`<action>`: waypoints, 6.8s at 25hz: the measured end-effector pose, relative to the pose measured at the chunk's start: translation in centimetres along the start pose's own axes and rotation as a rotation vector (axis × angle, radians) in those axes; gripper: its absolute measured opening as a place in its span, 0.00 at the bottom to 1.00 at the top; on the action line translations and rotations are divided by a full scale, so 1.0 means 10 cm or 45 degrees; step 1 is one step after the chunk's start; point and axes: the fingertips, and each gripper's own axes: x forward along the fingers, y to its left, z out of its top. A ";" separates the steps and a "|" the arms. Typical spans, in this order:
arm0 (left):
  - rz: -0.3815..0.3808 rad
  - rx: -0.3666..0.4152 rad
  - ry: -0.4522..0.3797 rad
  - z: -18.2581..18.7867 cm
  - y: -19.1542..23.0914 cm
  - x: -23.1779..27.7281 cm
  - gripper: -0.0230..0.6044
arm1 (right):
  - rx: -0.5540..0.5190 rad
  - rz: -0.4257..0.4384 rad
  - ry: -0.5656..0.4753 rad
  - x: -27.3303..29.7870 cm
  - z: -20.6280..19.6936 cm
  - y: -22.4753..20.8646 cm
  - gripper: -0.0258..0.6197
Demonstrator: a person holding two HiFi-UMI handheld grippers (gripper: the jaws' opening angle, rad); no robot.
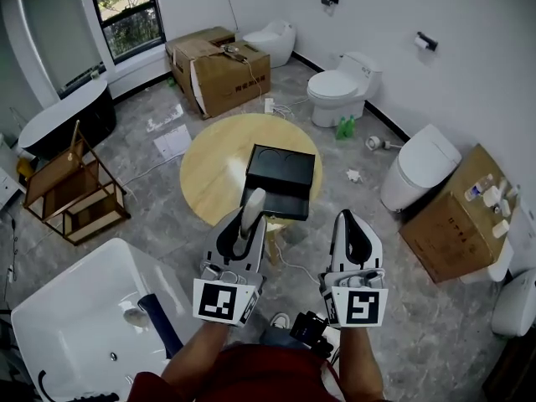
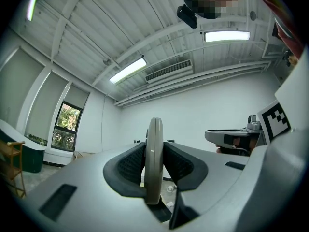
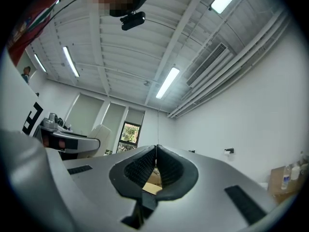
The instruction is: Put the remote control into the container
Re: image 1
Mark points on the person's left forearm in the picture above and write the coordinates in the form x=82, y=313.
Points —
x=192, y=354

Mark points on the black waist device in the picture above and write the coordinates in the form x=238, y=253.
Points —
x=307, y=327

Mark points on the white rectangular bathtub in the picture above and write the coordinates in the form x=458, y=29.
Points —
x=75, y=308

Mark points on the yellow container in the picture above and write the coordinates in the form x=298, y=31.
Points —
x=24, y=166

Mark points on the grey roller blind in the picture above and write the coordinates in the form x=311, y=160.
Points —
x=58, y=27

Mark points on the dark wooden cabinet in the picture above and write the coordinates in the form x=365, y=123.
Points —
x=515, y=375

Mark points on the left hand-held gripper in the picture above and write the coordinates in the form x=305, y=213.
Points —
x=215, y=302

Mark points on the white toilet paper roll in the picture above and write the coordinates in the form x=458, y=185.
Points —
x=501, y=228
x=491, y=196

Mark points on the clear plastic bottle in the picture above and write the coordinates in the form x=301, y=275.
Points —
x=228, y=48

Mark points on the small glass cup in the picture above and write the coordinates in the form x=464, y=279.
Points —
x=94, y=74

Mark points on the white paper sheet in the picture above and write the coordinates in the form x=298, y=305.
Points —
x=173, y=140

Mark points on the wooden shelf rack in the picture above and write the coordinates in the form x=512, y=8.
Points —
x=75, y=191

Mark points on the clear bottle blue label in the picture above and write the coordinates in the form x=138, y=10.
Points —
x=477, y=189

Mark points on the white toilet with tank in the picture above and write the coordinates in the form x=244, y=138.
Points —
x=335, y=92

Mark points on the black box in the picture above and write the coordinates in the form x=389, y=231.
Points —
x=280, y=168

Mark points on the tall cardboard box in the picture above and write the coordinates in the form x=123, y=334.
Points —
x=448, y=233

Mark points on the white cabinet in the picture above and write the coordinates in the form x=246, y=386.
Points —
x=8, y=189

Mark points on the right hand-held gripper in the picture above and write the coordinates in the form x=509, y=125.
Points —
x=362, y=306

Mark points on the person's blue jeans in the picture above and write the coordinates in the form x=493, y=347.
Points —
x=280, y=338

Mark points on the white smart toilet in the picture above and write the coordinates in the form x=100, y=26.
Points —
x=419, y=166

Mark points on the white toilet with black trim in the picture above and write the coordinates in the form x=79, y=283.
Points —
x=517, y=304

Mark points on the person's right shoe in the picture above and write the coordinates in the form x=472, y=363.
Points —
x=279, y=320

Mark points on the small green bottle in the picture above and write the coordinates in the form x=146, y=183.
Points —
x=171, y=81

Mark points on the person's right forearm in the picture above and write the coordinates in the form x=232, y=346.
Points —
x=360, y=362

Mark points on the egg-shaped white toilet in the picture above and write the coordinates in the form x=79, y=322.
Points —
x=272, y=42

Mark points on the black framed window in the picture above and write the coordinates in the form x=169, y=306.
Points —
x=125, y=15

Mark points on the grey stone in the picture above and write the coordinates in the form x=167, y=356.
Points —
x=136, y=318

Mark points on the person's red shirt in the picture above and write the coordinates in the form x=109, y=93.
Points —
x=259, y=375

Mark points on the dark blue towel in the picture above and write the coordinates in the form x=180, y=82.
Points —
x=161, y=327

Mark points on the black bathtub faucet set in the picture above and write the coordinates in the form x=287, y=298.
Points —
x=46, y=388

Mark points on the round wooden table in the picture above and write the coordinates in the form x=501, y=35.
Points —
x=218, y=161

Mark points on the crumpled white paper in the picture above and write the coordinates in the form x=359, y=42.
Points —
x=354, y=175

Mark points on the black oval bathtub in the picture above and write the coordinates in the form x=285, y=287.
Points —
x=71, y=120

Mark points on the white handheld shower head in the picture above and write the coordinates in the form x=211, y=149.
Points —
x=372, y=143

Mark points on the cardboard boxes near window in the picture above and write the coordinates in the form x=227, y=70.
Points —
x=234, y=84

